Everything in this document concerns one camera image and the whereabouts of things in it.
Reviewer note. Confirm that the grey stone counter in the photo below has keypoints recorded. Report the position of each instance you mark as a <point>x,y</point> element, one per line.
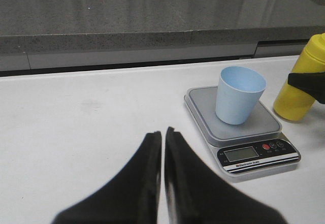
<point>49,36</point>

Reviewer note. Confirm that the light blue plastic cup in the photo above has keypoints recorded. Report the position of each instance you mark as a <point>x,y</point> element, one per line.
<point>238,91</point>

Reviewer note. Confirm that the silver digital kitchen scale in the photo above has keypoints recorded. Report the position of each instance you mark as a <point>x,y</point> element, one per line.
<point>253,149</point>

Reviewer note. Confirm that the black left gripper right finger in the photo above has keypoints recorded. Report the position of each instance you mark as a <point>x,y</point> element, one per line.
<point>195,194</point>

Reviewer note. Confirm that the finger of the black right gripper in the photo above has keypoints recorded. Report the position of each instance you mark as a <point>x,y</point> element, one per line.
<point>310,83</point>

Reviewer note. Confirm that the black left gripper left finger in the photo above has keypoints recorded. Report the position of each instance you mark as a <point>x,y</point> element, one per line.
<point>131,196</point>

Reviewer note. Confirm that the yellow squeeze bottle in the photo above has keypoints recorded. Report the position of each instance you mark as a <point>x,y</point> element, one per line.
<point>291,103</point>

